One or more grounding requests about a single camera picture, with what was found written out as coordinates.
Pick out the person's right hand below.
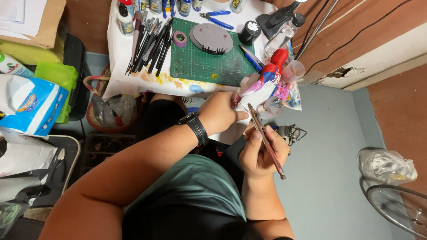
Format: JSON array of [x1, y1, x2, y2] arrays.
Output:
[[239, 125, 290, 180]]

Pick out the person's left hand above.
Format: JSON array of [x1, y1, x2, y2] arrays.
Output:
[[198, 92, 249, 136]]

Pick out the white paper towel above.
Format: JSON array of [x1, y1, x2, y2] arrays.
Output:
[[206, 74, 278, 146]]

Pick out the brown handled paintbrush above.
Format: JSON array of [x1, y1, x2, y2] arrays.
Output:
[[247, 103, 287, 180]]

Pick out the red and blue action figure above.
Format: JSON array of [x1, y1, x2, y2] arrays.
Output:
[[232, 48, 289, 107]]

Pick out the black wrist watch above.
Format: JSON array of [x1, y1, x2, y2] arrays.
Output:
[[176, 111, 209, 146]]

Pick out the metal airbrush holder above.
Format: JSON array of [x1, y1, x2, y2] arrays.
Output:
[[267, 123, 308, 156]]

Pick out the small round glass jar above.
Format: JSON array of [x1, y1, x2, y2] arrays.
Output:
[[256, 96, 285, 120]]

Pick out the green cutting mat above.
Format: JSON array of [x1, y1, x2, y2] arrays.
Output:
[[170, 17, 258, 87]]

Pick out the black shorts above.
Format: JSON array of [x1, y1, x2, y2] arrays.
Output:
[[140, 93, 189, 140]]

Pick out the blue hobby knife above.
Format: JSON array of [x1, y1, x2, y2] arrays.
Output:
[[239, 45, 266, 72]]

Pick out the teal shirt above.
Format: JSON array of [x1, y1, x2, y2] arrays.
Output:
[[123, 154, 247, 222]]

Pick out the paint stained palette paper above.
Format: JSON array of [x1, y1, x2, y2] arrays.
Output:
[[274, 41, 303, 111]]

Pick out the grey round display base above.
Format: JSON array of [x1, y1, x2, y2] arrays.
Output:
[[189, 23, 234, 55]]

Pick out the purple masking tape roll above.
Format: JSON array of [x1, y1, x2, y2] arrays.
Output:
[[173, 31, 188, 47]]

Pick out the clear plastic cup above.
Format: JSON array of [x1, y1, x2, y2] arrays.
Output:
[[281, 60, 306, 84]]

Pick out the black paint jar splattered lid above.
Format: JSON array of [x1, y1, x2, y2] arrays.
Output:
[[238, 21, 262, 46]]

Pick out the bunch of black paintbrushes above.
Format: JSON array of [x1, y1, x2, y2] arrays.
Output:
[[125, 10, 176, 77]]

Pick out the clear bottle with black cap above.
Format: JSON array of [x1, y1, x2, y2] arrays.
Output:
[[264, 13, 306, 56]]

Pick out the woven basket with plastic bags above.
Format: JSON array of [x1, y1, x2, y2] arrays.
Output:
[[83, 65, 145, 134]]

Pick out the black crate of small bottles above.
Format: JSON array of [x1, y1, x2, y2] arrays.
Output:
[[81, 133, 138, 174]]

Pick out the clear plastic bag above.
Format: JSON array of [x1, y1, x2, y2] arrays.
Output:
[[357, 148, 418, 186]]

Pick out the metal pole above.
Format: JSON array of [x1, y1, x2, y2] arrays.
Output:
[[295, 0, 340, 61]]

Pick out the white bottle with black cap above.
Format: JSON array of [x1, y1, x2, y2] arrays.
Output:
[[117, 3, 135, 36]]

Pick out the green plastic box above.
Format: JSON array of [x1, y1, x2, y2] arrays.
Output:
[[34, 61, 79, 124]]

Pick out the black stool with white rim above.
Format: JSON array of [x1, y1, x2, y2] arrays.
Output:
[[0, 135, 81, 209]]

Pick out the blue and white wipes packet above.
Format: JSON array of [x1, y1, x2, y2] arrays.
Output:
[[0, 74, 69, 137]]

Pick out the yellow cloth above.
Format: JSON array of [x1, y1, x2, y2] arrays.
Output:
[[0, 35, 65, 66]]

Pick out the brown envelope with papers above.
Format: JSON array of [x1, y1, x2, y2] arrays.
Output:
[[0, 0, 67, 49]]

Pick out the white plastic bag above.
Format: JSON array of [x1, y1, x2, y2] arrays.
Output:
[[0, 130, 65, 178]]

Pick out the white and green pouch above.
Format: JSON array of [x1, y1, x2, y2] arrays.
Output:
[[0, 52, 35, 78]]

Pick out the blue handled nippers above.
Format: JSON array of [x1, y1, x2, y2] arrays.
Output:
[[199, 10, 235, 30]]

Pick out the wire fan guard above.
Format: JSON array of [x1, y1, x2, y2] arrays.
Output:
[[360, 177, 427, 239]]

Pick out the black cable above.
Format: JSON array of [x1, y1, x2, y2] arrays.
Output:
[[304, 0, 413, 76]]

